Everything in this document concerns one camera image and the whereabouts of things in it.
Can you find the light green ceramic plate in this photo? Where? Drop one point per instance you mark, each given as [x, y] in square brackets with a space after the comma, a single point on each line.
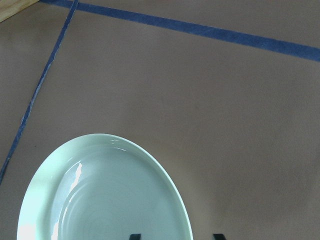
[102, 187]

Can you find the wooden dish rack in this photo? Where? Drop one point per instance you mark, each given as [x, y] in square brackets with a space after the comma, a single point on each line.
[8, 8]

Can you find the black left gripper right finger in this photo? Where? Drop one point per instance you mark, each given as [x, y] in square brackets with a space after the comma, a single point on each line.
[218, 236]

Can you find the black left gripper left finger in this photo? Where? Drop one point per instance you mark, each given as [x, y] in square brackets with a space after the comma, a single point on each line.
[135, 236]

